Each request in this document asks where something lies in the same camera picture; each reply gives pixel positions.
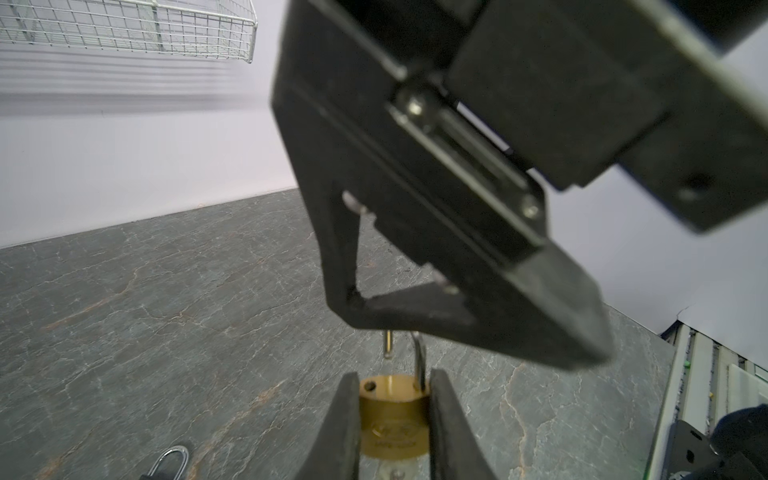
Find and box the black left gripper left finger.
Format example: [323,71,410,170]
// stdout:
[295,372,361,480]

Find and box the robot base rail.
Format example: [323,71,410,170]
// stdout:
[644,321,767,479]

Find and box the white wire shelf basket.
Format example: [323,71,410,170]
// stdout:
[1,0,258,63]

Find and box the small silver key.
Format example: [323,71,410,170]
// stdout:
[377,459,419,480]

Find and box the brass padlock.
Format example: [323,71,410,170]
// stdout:
[359,332,430,461]

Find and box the black padlock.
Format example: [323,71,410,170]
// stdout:
[139,444,190,480]

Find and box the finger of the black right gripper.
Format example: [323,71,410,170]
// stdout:
[272,1,613,369]
[445,1,767,232]

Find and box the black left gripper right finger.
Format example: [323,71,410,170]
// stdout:
[428,369,496,480]

